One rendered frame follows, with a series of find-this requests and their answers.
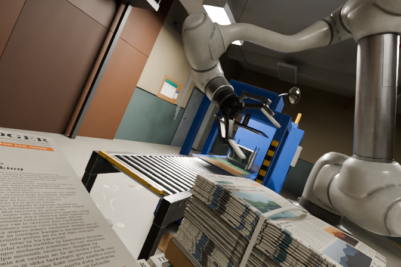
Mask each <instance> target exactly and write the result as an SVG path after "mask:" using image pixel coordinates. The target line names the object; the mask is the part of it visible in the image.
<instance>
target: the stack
mask: <svg viewBox="0 0 401 267"><path fill-rule="evenodd" d="M136 261H137V263H138V264H139V265H140V267H173V265H172V264H171V263H170V261H169V260H168V259H167V258H166V256H165V255H164V253H162V254H158V255H155V256H151V257H149V260H148V261H145V259H141V260H136Z"/></svg>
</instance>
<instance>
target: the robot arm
mask: <svg viewBox="0 0 401 267"><path fill-rule="evenodd" d="M181 34H182V40H183V46H184V51H185V53H186V57H187V59H188V61H189V63H190V65H191V66H190V72H191V76H192V78H193V80H194V81H195V84H196V85H197V86H198V88H199V89H200V90H201V91H202V92H204V93H205V94H206V96H207V97H208V98H209V99H210V100H211V102H212V103H213V104H215V105H217V107H218V108H219V109H220V111H221V116H220V117H216V118H215V120H216V122H217V126H218V135H219V140H220V144H221V145H224V146H226V145H228V146H229V148H230V149H231V150H232V151H235V152H236V153H237V155H238V156H239V157H240V158H242V159H245V158H246V157H245V155H244V154H243V152H242V151H241V149H240V148H239V147H238V145H237V143H235V141H234V140H232V134H233V123H234V119H235V118H237V117H238V115H239V114H241V113H242V111H243V110H247V109H254V110H261V111H262V112H263V113H264V114H265V115H266V116H267V117H268V118H269V119H270V121H271V122H272V123H273V124H274V125H275V126H277V127H278V128H280V127H281V126H280V124H278V122H277V121H275V119H274V118H272V117H273V116H274V112H272V111H271V110H270V109H269V104H271V103H272V102H271V101H270V100H269V99H268V98H266V97H262V96H259V95H254V94H250V93H247V92H246V91H245V90H242V94H241V95H240V96H237V95H236V94H235V92H234V90H233V87H232V86H231V84H229V83H228V81H227V80H226V79H225V77H224V75H223V74H224V73H223V70H222V68H221V66H220V62H219V58H220V56H221V55H222V54H224V53H225V52H226V50H227V47H228V46H229V45H230V44H232V43H233V42H236V41H248V42H252V43H254V44H257V45H260V46H263V47H266V48H269V49H272V50H275V51H278V52H287V53H289V52H299V51H304V50H307V49H313V48H318V47H323V46H327V45H331V44H336V43H339V42H341V41H344V40H347V39H350V38H353V39H354V40H355V41H356V43H358V44H357V72H356V99H355V113H354V140H353V156H351V157H349V156H347V155H344V154H341V153H336V152H330V153H326V154H324V155H323V156H322V157H321V158H320V159H319V160H318V161H317V162H316V163H315V165H314V166H313V168H312V170H311V172H310V175H309V177H308V180H307V182H306V185H305V187H304V191H303V194H302V196H301V198H297V201H293V200H289V199H287V200H288V201H289V202H291V203H292V204H293V205H295V206H297V207H299V208H301V209H304V210H306V211H308V215H312V216H314V217H316V218H318V219H320V220H322V221H324V222H326V223H328V224H330V225H332V226H333V227H335V228H337V229H339V230H340V231H342V232H345V233H346V234H348V235H350V236H352V233H351V232H349V231H348V230H347V229H345V228H344V227H343V226H342V225H341V221H342V219H343V216H345V217H346V218H348V219H349V220H351V221H352V222H354V223H356V224H357V225H359V226H361V227H362V228H365V229H367V230H368V231H371V232H374V233H376V234H379V235H386V236H392V237H401V165H400V164H398V162H394V142H395V127H396V100H397V72H398V58H399V38H400V37H401V0H348V1H347V2H345V3H344V4H343V5H342V6H340V7H339V8H338V9H337V10H335V11H334V12H333V13H332V14H331V15H329V16H327V17H325V18H323V19H321V20H319V21H317V22H315V23H314V24H312V25H311V26H309V27H308V28H306V29H304V30H302V31H301V32H299V33H297V34H294V35H282V34H280V33H276V32H273V31H271V30H267V29H264V28H262V27H258V26H255V25H253V24H248V23H232V24H220V23H217V22H216V21H215V22H213V21H212V19H211V18H210V17H209V16H208V15H206V14H205V13H200V12H197V13H193V14H191V15H189V16H188V17H187V18H186V19H185V21H184V23H183V26H182V31H181ZM244 98H245V99H247V98H249V99H252V100H256V101H259V102H262V103H243V99H244ZM224 118H226V119H225V120H226V131H225V127H224Z"/></svg>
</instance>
